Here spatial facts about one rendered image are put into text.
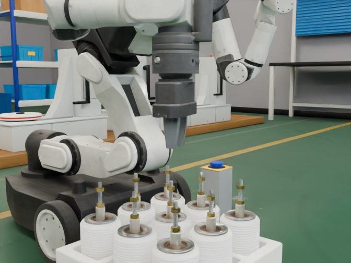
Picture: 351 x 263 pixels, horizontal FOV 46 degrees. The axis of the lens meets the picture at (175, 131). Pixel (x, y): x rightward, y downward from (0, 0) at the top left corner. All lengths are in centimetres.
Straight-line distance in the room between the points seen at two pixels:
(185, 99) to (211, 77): 389
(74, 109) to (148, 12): 266
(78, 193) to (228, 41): 70
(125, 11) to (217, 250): 51
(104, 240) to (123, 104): 53
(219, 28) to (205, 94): 323
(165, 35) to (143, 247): 43
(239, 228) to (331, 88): 519
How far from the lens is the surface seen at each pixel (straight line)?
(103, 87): 138
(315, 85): 617
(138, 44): 130
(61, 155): 158
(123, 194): 142
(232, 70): 139
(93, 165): 151
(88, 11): 82
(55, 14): 87
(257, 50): 140
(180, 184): 162
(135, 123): 132
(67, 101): 333
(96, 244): 98
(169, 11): 73
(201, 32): 75
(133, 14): 75
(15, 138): 294
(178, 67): 73
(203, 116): 432
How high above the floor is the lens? 59
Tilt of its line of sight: 8 degrees down
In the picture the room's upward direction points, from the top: straight up
